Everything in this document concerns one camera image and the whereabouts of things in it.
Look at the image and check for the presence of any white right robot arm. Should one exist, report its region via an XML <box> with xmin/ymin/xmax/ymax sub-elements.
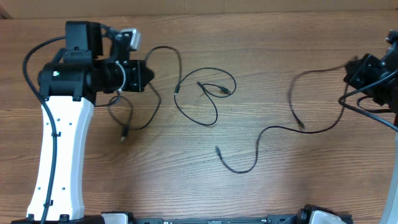
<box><xmin>338</xmin><ymin>30</ymin><xmax>397</xmax><ymax>223</ymax></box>

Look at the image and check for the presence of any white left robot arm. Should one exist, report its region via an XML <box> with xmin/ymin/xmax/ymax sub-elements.
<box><xmin>22</xmin><ymin>21</ymin><xmax>154</xmax><ymax>223</ymax></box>

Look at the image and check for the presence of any thin black short cable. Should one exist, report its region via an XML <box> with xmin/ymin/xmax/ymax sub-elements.
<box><xmin>173</xmin><ymin>67</ymin><xmax>237</xmax><ymax>127</ymax></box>

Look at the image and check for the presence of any black cable silver USB plug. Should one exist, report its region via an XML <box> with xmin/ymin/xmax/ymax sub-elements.
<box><xmin>215</xmin><ymin>65</ymin><xmax>345</xmax><ymax>174</ymax></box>

